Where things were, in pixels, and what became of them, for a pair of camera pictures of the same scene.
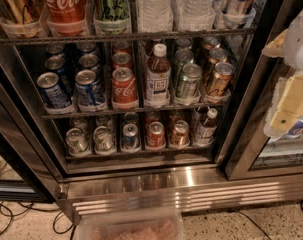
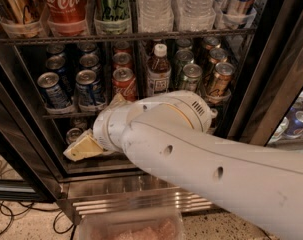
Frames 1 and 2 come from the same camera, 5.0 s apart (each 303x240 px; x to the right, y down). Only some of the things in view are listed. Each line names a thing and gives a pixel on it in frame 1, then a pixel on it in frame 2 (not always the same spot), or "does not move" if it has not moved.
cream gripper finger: (275, 48) -> (118, 101)
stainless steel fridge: (138, 100) does not move
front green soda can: (189, 86) does not move
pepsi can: (88, 89) does not move
